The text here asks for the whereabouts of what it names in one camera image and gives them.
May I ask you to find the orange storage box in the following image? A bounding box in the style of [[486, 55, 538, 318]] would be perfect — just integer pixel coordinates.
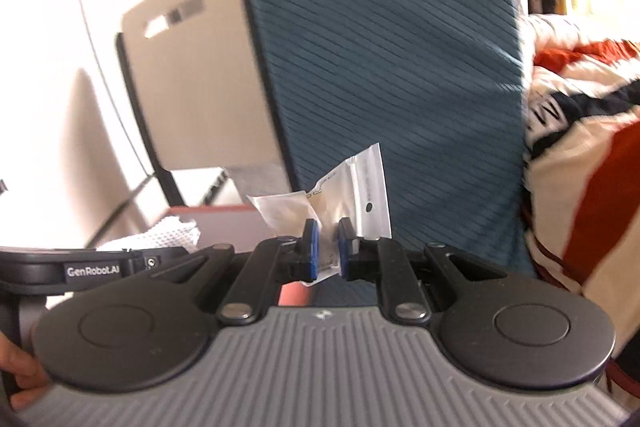
[[95, 205, 313, 308]]

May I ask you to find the striped fleece blanket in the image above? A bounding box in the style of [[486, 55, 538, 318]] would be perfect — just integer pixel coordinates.
[[520, 14, 640, 388]]

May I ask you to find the person's left hand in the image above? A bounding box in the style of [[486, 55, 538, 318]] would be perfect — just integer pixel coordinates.
[[0, 337, 53, 410]]

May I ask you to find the teal quilted cushion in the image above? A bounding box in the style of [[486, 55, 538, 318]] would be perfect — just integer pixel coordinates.
[[240, 0, 538, 308]]

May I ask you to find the clear plastic zip bag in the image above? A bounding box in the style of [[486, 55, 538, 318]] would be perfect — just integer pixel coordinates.
[[247, 142, 393, 283]]

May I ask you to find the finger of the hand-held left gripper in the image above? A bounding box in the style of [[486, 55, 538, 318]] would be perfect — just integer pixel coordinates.
[[134, 248, 192, 277]]

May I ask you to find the white chair with black frame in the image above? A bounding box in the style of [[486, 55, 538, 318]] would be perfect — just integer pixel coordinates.
[[115, 0, 301, 208]]

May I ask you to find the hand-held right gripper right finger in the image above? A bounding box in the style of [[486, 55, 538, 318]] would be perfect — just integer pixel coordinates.
[[336, 217, 507, 328]]

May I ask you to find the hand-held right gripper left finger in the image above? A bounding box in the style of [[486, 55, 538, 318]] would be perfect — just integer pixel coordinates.
[[150, 218, 322, 328]]

